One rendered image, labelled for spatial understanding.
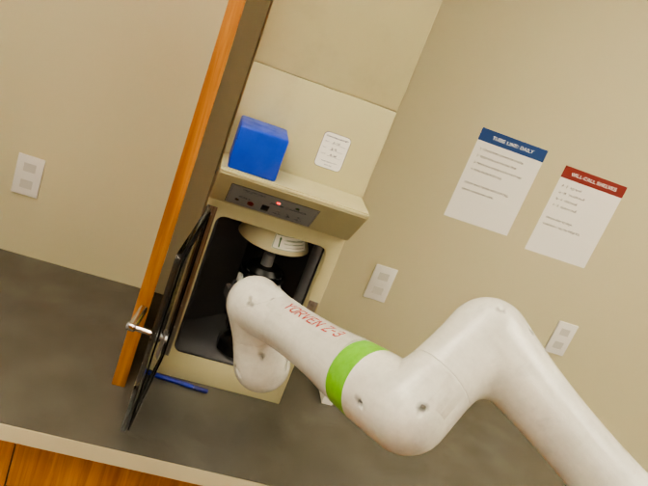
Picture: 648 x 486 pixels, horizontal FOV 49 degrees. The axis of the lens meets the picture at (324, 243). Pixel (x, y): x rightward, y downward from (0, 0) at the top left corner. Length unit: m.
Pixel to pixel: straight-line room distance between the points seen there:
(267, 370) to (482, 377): 0.47
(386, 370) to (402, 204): 1.11
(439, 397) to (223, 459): 0.70
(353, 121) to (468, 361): 0.69
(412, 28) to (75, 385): 1.04
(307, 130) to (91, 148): 0.72
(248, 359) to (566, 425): 0.58
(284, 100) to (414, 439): 0.80
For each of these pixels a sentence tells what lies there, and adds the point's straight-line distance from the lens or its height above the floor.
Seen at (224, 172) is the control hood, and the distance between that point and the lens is 1.42.
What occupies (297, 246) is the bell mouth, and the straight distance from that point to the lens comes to 1.64.
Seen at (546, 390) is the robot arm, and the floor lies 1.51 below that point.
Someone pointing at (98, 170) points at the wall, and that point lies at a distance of 2.03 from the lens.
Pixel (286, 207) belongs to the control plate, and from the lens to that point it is 1.48.
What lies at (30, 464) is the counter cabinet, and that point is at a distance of 1.61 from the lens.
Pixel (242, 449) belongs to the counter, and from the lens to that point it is 1.61.
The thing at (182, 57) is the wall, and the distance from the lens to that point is 1.93.
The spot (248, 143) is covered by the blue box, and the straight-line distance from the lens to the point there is 1.41.
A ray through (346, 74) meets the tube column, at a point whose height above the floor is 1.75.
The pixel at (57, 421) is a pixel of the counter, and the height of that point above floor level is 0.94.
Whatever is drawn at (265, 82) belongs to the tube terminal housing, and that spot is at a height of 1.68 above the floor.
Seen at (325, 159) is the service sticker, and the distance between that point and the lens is 1.53.
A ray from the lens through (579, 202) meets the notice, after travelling 2.22.
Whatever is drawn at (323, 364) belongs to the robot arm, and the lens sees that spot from 1.08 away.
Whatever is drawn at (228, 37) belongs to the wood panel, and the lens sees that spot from 1.39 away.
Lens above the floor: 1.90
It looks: 19 degrees down
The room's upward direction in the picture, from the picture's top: 22 degrees clockwise
